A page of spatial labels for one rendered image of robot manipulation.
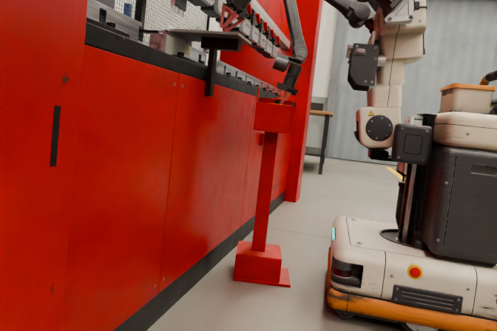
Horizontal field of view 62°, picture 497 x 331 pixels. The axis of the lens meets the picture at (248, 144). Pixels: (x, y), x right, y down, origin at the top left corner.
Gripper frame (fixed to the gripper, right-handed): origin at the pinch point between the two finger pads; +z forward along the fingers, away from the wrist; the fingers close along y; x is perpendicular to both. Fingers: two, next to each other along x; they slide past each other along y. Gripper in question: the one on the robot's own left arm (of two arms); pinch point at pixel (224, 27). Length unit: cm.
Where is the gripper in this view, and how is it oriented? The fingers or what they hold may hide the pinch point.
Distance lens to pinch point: 160.5
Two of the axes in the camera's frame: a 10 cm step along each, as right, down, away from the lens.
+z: -5.6, 8.0, 2.0
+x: 7.8, 6.0, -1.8
